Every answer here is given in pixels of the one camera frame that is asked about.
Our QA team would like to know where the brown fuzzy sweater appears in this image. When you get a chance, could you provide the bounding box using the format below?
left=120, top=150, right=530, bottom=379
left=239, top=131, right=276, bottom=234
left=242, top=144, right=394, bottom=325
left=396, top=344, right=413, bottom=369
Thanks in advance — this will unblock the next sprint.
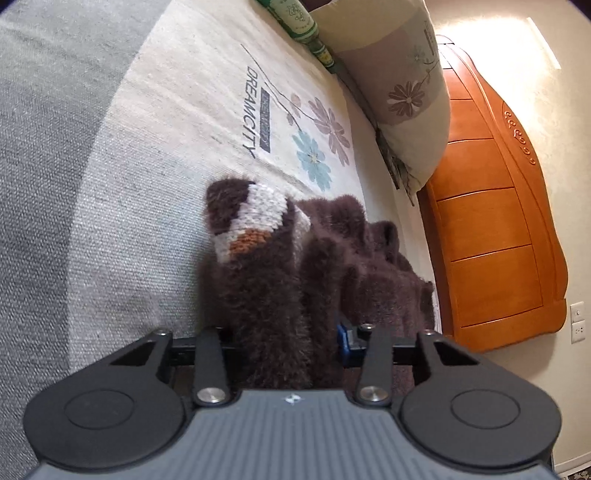
left=198, top=179, right=437, bottom=398

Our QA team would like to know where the white wall socket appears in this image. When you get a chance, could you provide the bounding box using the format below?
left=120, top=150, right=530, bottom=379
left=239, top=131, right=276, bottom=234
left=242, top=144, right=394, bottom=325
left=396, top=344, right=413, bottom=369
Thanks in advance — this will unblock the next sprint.
left=570, top=302, right=587, bottom=344

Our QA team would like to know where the green glass bottle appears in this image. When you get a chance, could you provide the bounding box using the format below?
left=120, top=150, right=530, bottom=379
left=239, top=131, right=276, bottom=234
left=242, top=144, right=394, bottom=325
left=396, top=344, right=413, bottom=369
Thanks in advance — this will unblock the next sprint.
left=256, top=0, right=335, bottom=70

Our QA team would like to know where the wooden headboard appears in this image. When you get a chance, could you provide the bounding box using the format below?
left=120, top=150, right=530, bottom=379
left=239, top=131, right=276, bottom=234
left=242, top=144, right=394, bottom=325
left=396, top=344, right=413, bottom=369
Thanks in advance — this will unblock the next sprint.
left=418, top=34, right=568, bottom=354

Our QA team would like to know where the floral patchwork pillow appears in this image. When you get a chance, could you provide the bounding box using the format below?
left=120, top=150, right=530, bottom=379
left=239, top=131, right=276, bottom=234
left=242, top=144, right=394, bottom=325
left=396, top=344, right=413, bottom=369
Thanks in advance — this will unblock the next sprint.
left=307, top=0, right=451, bottom=192

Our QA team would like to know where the dark patterned flat case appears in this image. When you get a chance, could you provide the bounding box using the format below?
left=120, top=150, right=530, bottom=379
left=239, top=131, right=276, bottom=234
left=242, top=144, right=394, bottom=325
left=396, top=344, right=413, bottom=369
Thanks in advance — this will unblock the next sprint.
left=376, top=129, right=416, bottom=206

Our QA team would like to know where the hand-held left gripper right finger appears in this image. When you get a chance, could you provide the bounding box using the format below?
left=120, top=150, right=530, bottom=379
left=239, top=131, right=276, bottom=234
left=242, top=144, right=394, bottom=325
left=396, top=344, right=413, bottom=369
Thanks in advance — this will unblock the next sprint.
left=336, top=323, right=481, bottom=408

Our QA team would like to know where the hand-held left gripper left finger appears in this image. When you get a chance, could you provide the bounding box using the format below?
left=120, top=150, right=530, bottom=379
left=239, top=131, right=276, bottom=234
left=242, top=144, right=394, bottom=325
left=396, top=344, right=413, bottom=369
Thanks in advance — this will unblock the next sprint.
left=108, top=327, right=232, bottom=407

